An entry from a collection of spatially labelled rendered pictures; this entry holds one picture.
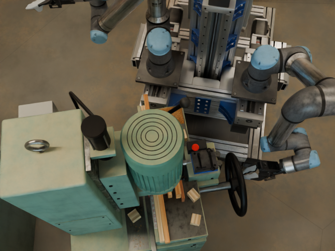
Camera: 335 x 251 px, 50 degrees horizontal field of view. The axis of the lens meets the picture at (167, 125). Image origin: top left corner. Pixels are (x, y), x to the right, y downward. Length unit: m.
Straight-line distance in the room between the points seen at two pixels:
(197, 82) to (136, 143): 1.04
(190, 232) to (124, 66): 1.72
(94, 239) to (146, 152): 0.77
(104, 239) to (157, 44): 0.90
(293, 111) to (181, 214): 0.60
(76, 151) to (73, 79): 1.98
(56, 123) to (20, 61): 2.17
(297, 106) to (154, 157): 0.63
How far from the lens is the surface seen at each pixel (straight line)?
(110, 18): 1.57
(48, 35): 3.23
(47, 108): 1.09
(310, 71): 1.58
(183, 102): 1.11
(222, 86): 1.95
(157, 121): 0.98
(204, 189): 1.62
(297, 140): 1.74
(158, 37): 1.72
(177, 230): 1.51
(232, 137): 2.40
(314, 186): 2.65
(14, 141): 1.03
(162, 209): 1.48
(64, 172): 0.96
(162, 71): 1.82
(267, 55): 1.71
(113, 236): 1.63
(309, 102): 1.36
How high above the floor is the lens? 2.40
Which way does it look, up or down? 66 degrees down
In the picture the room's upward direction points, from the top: 2 degrees counter-clockwise
